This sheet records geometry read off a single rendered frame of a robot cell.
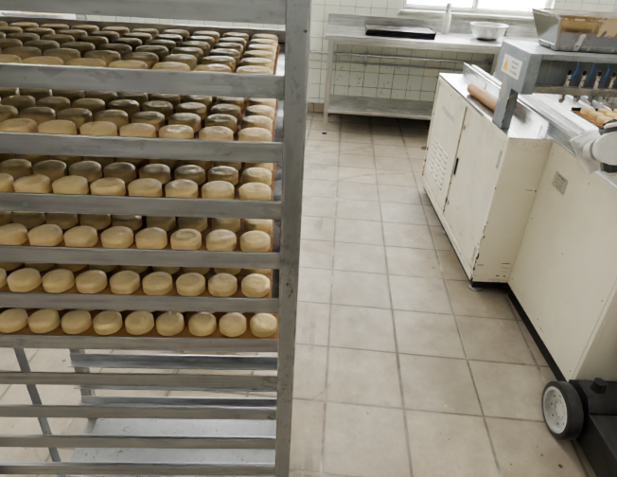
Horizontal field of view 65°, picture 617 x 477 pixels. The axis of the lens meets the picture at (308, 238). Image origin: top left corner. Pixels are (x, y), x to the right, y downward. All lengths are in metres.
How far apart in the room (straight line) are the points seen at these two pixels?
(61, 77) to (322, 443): 1.46
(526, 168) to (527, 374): 0.88
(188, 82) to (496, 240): 2.02
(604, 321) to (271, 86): 1.59
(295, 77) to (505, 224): 1.94
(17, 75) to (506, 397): 1.93
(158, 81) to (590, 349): 1.77
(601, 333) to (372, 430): 0.88
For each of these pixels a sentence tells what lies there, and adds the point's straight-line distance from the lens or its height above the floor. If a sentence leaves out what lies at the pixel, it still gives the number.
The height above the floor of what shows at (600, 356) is 0.26.
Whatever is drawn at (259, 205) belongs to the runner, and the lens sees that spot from 0.72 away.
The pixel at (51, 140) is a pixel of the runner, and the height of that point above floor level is 1.24.
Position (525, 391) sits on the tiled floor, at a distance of 2.22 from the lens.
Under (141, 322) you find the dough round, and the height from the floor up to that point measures 0.88.
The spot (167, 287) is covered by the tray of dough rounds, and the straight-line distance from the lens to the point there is 0.87.
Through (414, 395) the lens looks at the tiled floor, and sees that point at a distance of 2.04.
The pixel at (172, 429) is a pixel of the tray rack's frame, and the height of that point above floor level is 0.15.
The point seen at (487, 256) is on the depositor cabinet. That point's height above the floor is 0.24.
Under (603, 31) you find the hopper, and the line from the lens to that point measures 2.36.
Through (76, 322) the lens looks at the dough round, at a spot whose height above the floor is 0.88.
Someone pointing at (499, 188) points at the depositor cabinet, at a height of 0.60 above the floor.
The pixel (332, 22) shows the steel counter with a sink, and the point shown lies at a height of 0.91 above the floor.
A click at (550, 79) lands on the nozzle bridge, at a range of 2.36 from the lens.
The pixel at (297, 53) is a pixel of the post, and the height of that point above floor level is 1.37.
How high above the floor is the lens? 1.47
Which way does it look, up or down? 31 degrees down
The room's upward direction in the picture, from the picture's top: 3 degrees clockwise
